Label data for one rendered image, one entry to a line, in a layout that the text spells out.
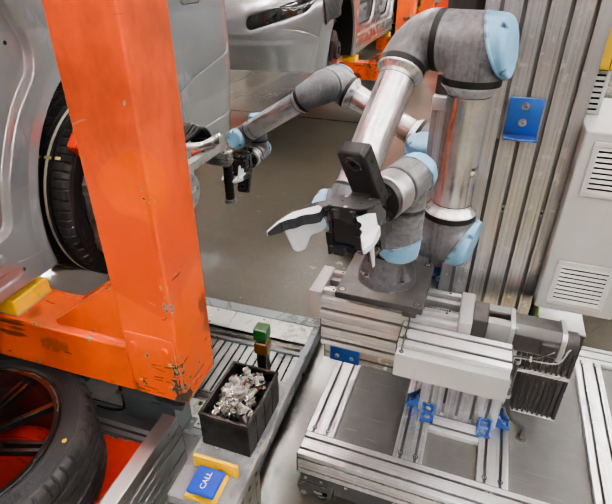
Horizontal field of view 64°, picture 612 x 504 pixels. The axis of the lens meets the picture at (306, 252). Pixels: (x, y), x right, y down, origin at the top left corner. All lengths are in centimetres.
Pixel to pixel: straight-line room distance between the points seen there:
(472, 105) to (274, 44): 313
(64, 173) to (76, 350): 52
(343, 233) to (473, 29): 48
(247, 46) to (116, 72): 313
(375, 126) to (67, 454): 106
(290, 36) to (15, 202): 294
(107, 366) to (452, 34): 117
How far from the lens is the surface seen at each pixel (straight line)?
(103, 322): 141
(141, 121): 102
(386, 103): 100
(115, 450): 170
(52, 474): 140
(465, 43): 102
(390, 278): 125
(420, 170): 85
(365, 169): 69
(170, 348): 128
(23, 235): 156
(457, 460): 172
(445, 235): 114
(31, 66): 157
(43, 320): 156
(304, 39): 414
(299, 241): 72
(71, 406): 153
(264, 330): 138
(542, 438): 187
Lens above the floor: 154
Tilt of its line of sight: 31 degrees down
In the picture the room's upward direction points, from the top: straight up
